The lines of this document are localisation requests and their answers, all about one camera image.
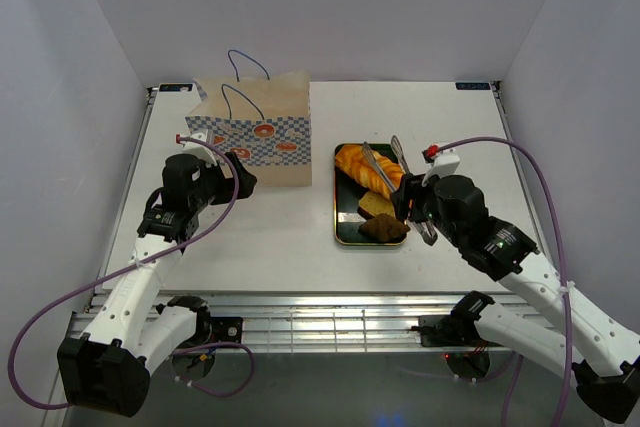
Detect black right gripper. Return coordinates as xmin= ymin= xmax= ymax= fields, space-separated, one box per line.
xmin=389 ymin=167 xmax=463 ymax=248

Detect metal serving tongs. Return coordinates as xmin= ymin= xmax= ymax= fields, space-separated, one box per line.
xmin=361 ymin=135 xmax=439 ymax=247

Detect long twisted pastry bread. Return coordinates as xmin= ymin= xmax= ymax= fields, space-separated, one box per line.
xmin=335 ymin=144 xmax=404 ymax=200

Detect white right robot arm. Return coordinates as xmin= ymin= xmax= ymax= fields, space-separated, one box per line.
xmin=391 ymin=174 xmax=639 ymax=424

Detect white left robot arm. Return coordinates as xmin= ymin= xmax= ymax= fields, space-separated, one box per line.
xmin=57 ymin=152 xmax=257 ymax=417

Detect toast bread slice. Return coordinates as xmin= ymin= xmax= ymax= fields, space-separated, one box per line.
xmin=357 ymin=191 xmax=395 ymax=219

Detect blue checkered paper bag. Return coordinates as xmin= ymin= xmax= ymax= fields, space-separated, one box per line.
xmin=185 ymin=49 xmax=312 ymax=187

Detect brown chocolate croissant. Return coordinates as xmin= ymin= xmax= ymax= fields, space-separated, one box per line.
xmin=358 ymin=213 xmax=410 ymax=243

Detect dark green metal tray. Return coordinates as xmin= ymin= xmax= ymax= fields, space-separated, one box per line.
xmin=333 ymin=165 xmax=407 ymax=248

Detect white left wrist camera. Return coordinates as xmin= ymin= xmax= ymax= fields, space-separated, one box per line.
xmin=176 ymin=130 xmax=218 ymax=167

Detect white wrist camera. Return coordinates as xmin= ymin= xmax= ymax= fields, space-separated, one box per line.
xmin=176 ymin=130 xmax=218 ymax=167
xmin=422 ymin=144 xmax=460 ymax=180

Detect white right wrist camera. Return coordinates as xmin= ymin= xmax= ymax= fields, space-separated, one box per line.
xmin=422 ymin=144 xmax=460 ymax=180

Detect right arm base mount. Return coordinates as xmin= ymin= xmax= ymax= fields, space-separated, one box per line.
xmin=410 ymin=291 xmax=495 ymax=348

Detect aluminium table frame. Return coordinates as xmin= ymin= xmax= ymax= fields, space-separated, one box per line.
xmin=91 ymin=81 xmax=574 ymax=355

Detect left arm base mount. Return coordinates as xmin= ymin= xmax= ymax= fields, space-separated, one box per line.
xmin=163 ymin=295 xmax=243 ymax=349

